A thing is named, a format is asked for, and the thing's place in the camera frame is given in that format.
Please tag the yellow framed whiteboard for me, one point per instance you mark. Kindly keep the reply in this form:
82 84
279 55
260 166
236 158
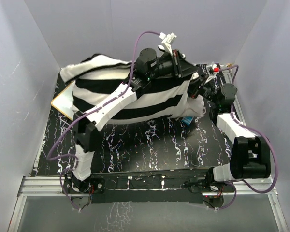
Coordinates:
63 101

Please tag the white pillow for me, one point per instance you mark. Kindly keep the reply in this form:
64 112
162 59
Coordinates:
187 106

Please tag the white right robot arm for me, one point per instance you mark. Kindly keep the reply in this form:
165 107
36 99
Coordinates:
250 155

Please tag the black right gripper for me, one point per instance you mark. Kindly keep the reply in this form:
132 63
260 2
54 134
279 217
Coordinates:
194 84

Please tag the black white striped pillowcase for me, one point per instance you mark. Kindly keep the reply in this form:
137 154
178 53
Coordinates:
125 92

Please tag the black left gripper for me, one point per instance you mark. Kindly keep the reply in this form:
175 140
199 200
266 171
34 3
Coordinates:
181 67

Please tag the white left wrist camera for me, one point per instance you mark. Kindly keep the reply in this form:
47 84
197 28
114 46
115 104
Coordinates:
166 42

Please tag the aluminium table frame rail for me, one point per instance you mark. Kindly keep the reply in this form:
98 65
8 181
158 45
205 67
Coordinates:
149 203

